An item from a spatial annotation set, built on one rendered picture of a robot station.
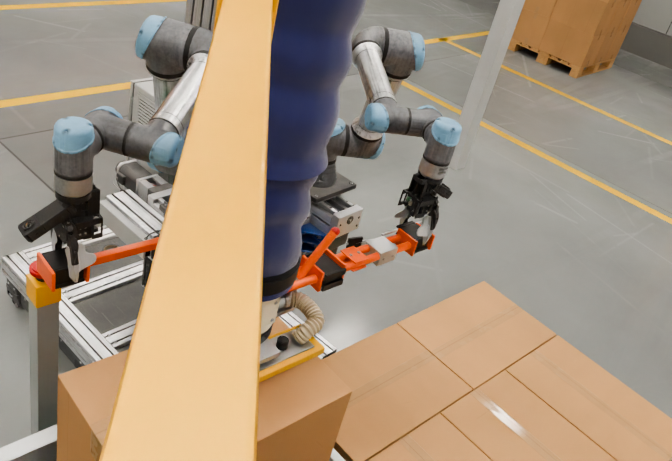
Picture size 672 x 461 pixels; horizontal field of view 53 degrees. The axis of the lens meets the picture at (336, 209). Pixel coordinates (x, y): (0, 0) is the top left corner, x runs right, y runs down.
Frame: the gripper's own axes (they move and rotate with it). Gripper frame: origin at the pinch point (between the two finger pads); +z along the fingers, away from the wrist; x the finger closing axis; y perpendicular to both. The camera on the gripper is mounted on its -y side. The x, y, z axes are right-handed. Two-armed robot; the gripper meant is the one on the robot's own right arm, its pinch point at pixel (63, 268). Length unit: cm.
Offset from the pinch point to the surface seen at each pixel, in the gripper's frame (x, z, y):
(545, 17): 303, 75, 733
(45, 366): 21, 51, 4
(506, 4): 139, -5, 368
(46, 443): 4, 62, -3
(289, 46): -35, -63, 23
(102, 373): -10.0, 26.7, 5.1
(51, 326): 20.6, 36.6, 5.4
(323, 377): -38, 27, 52
